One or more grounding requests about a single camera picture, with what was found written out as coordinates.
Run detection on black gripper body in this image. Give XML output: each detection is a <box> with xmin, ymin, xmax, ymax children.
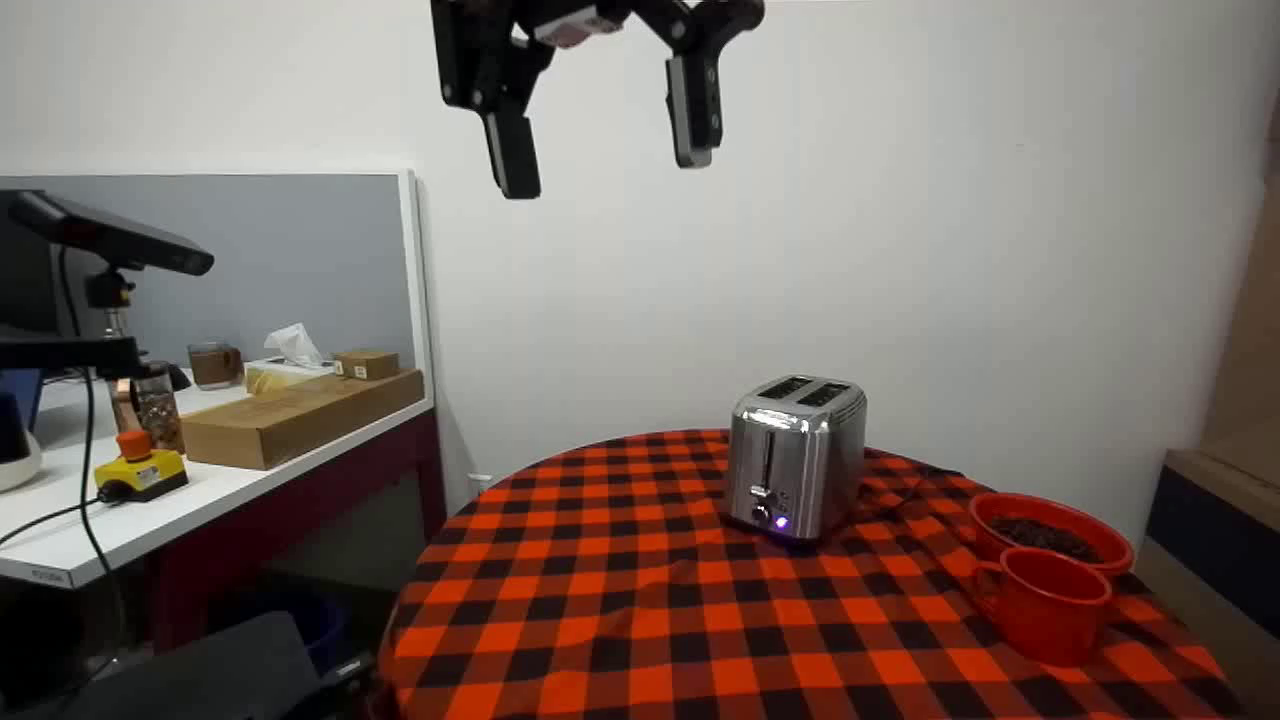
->
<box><xmin>526</xmin><ymin>0</ymin><xmax>675</xmax><ymax>55</ymax></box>

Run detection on silver metal cylinder device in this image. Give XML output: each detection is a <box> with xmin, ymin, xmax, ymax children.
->
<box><xmin>720</xmin><ymin>371</ymin><xmax>871</xmax><ymax>551</ymax></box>

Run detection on grey partition panel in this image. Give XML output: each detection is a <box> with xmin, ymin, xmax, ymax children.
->
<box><xmin>0</xmin><ymin>170</ymin><xmax>437</xmax><ymax>404</ymax></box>

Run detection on small tan cardboard box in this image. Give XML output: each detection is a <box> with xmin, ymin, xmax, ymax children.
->
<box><xmin>330</xmin><ymin>348</ymin><xmax>405</xmax><ymax>384</ymax></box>

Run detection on tissue box with white tissue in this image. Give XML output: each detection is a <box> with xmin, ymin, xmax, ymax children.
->
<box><xmin>241</xmin><ymin>321</ymin><xmax>343</xmax><ymax>400</ymax></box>

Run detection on flat cardboard box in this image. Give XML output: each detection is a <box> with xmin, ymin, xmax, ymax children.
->
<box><xmin>177</xmin><ymin>368</ymin><xmax>429</xmax><ymax>470</ymax></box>

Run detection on small dark brown box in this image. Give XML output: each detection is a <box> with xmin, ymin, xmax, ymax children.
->
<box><xmin>183</xmin><ymin>341</ymin><xmax>246</xmax><ymax>392</ymax></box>

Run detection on brown patterned can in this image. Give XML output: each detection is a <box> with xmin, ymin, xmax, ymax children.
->
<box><xmin>106</xmin><ymin>368</ymin><xmax>189</xmax><ymax>455</ymax></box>

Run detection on red black plaid tablecloth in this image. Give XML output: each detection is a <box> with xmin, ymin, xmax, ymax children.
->
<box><xmin>374</xmin><ymin>428</ymin><xmax>1251</xmax><ymax>720</ymax></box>

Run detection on white desk with maroon front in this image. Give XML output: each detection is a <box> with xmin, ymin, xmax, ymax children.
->
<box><xmin>0</xmin><ymin>375</ymin><xmax>453</xmax><ymax>655</ymax></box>

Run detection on yellow toy car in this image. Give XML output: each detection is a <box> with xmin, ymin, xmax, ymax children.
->
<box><xmin>91</xmin><ymin>423</ymin><xmax>193</xmax><ymax>508</ymax></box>

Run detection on red bowl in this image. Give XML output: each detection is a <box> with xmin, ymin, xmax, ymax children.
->
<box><xmin>965</xmin><ymin>488</ymin><xmax>1138</xmax><ymax>584</ymax></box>

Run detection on dark coffee beans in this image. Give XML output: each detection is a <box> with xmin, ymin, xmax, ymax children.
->
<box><xmin>997</xmin><ymin>514</ymin><xmax>1104</xmax><ymax>564</ymax></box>

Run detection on wooden cabinet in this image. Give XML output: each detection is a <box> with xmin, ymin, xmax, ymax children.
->
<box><xmin>1137</xmin><ymin>132</ymin><xmax>1280</xmax><ymax>686</ymax></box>

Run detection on black camera bar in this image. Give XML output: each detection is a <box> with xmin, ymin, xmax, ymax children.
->
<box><xmin>0</xmin><ymin>184</ymin><xmax>220</xmax><ymax>279</ymax></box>

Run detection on black camera stand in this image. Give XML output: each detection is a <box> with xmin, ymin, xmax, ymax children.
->
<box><xmin>0</xmin><ymin>264</ymin><xmax>151</xmax><ymax>388</ymax></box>

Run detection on thin black cable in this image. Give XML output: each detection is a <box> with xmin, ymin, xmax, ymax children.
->
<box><xmin>0</xmin><ymin>252</ymin><xmax>127</xmax><ymax>580</ymax></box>

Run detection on red cup with handle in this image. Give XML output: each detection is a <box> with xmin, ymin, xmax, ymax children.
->
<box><xmin>976</xmin><ymin>543</ymin><xmax>1117</xmax><ymax>669</ymax></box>

